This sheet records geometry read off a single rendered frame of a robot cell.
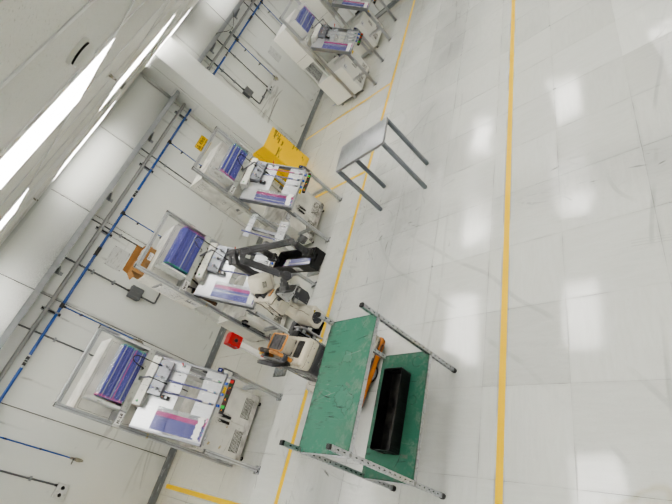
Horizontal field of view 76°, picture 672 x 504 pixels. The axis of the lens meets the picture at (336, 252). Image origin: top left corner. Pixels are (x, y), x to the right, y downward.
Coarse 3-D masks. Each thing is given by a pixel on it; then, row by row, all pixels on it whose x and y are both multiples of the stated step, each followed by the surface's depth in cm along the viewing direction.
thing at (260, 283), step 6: (252, 276) 353; (258, 276) 345; (264, 276) 346; (270, 276) 350; (252, 282) 351; (258, 282) 344; (264, 282) 346; (270, 282) 349; (252, 288) 354; (258, 288) 346; (264, 288) 345; (270, 288) 349
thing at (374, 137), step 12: (384, 120) 477; (372, 132) 482; (384, 132) 462; (396, 132) 488; (348, 144) 512; (360, 144) 488; (372, 144) 466; (384, 144) 453; (408, 144) 498; (348, 156) 493; (360, 156) 472; (396, 156) 463; (420, 156) 509; (336, 168) 498; (408, 168) 474; (348, 180) 503; (420, 180) 486; (360, 192) 515; (372, 204) 528
